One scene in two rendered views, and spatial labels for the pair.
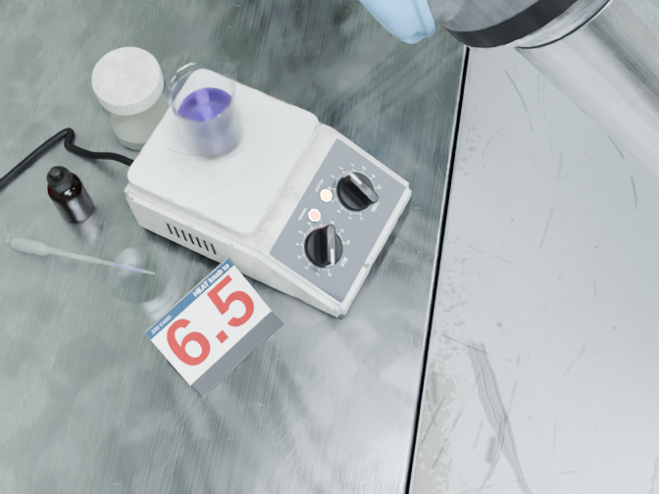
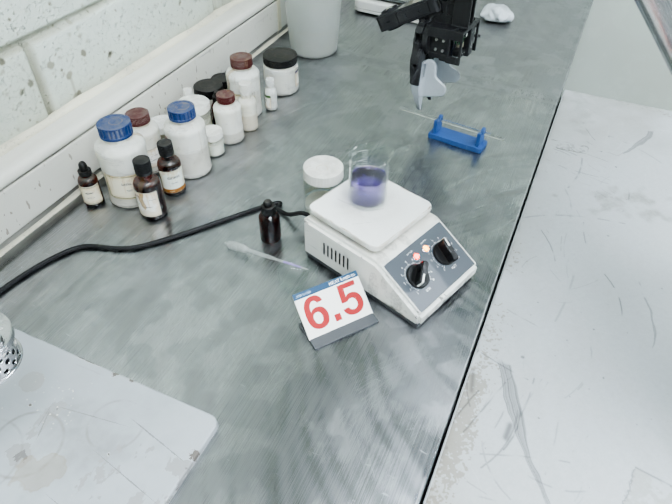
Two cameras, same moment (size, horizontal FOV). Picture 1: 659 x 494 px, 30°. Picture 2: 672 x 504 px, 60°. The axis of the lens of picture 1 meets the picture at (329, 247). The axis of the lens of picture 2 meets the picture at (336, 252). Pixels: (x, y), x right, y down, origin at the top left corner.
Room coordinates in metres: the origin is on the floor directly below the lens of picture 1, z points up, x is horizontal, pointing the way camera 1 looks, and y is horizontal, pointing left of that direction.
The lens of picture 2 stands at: (-0.09, 0.06, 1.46)
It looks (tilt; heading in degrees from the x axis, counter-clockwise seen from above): 43 degrees down; 6
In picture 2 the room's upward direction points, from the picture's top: 1 degrees clockwise
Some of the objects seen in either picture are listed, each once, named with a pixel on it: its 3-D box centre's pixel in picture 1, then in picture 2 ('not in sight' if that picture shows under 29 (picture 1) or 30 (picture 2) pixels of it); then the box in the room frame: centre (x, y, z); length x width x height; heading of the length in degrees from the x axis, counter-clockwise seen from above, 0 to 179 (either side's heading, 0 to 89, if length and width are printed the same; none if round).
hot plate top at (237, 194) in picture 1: (224, 150); (370, 207); (0.51, 0.07, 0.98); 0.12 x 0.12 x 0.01; 53
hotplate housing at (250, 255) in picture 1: (258, 187); (383, 241); (0.49, 0.05, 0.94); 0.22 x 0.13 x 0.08; 53
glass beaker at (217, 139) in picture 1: (210, 112); (370, 176); (0.52, 0.07, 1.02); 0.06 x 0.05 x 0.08; 120
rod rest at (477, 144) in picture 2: not in sight; (458, 132); (0.81, -0.07, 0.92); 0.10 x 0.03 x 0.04; 65
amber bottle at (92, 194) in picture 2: not in sight; (88, 182); (0.57, 0.50, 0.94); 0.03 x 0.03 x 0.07
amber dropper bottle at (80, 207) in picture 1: (66, 189); (269, 219); (0.52, 0.21, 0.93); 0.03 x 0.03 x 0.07
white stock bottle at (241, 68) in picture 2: not in sight; (243, 85); (0.87, 0.33, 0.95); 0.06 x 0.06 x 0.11
